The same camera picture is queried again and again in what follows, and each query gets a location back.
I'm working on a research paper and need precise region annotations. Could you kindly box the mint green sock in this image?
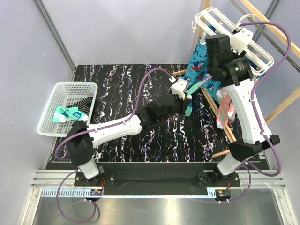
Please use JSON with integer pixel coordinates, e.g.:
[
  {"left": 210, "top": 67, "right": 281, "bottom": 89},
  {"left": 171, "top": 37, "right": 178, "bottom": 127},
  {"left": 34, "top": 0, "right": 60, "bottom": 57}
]
[
  {"left": 52, "top": 106, "right": 88, "bottom": 123},
  {"left": 185, "top": 74, "right": 211, "bottom": 117}
]

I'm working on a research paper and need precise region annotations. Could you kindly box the pink sock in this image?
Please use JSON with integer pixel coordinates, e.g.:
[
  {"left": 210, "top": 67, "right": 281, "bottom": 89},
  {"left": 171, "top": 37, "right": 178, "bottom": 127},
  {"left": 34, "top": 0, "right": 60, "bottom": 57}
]
[
  {"left": 227, "top": 101, "right": 236, "bottom": 124},
  {"left": 216, "top": 95, "right": 234, "bottom": 129}
]

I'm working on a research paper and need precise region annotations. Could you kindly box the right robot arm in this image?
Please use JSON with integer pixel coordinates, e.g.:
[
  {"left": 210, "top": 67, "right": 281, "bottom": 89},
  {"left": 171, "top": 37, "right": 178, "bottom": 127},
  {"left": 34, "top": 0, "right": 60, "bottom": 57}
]
[{"left": 206, "top": 34, "right": 280, "bottom": 186}]

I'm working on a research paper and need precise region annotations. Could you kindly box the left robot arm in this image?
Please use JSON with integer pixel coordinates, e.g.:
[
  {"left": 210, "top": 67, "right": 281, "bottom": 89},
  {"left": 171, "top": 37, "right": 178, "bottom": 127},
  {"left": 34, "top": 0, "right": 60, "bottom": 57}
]
[{"left": 65, "top": 93, "right": 192, "bottom": 186}]

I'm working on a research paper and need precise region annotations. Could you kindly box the white clip sock hanger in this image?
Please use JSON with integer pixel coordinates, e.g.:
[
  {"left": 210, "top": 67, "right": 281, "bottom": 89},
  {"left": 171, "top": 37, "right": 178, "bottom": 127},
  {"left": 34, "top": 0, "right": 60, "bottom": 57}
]
[{"left": 193, "top": 7, "right": 274, "bottom": 76}]

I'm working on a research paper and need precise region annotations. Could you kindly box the blue shark sock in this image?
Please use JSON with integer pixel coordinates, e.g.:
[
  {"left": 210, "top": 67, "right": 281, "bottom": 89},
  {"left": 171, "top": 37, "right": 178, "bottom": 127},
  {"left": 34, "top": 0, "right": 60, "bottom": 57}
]
[
  {"left": 183, "top": 42, "right": 211, "bottom": 89},
  {"left": 205, "top": 56, "right": 260, "bottom": 102}
]

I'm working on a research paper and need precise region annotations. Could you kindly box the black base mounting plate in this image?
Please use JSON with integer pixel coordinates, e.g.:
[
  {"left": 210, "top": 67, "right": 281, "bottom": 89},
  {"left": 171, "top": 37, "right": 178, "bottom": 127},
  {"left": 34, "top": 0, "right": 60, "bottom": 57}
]
[{"left": 75, "top": 162, "right": 237, "bottom": 187}]

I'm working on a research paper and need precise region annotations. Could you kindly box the white plastic basket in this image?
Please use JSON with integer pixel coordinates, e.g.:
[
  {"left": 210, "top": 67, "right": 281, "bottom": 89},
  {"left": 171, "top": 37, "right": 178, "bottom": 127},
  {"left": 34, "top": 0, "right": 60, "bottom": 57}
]
[{"left": 37, "top": 82, "right": 98, "bottom": 137}]

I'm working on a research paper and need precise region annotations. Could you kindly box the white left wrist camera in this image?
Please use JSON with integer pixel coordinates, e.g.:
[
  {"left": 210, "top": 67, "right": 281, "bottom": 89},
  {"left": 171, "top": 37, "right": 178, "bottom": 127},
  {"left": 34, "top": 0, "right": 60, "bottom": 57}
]
[{"left": 169, "top": 77, "right": 189, "bottom": 100}]

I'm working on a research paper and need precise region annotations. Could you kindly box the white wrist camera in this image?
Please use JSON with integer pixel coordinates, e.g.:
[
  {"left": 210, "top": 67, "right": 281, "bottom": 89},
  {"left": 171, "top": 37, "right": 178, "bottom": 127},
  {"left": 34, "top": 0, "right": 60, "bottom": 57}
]
[
  {"left": 230, "top": 28, "right": 253, "bottom": 55},
  {"left": 169, "top": 77, "right": 189, "bottom": 100}
]

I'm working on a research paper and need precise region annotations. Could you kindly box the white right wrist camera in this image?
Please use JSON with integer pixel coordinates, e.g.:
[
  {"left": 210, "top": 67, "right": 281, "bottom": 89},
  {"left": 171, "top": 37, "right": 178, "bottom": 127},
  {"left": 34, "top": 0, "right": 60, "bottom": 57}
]
[{"left": 230, "top": 28, "right": 253, "bottom": 55}]

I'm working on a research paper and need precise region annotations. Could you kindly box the wooden drying rack frame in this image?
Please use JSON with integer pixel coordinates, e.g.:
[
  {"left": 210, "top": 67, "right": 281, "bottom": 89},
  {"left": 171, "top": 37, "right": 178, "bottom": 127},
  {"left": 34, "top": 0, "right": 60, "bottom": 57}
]
[{"left": 173, "top": 0, "right": 300, "bottom": 166}]

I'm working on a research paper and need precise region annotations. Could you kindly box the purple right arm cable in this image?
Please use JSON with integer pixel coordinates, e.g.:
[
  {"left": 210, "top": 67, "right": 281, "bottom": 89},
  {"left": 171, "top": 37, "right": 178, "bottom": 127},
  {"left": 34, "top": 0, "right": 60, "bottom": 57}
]
[{"left": 234, "top": 22, "right": 292, "bottom": 203}]

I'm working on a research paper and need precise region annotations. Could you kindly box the aluminium rail with cable duct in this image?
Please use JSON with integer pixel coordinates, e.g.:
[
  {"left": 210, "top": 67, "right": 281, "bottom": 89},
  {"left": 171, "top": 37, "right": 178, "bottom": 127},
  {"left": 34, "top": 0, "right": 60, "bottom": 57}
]
[{"left": 31, "top": 170, "right": 285, "bottom": 199}]

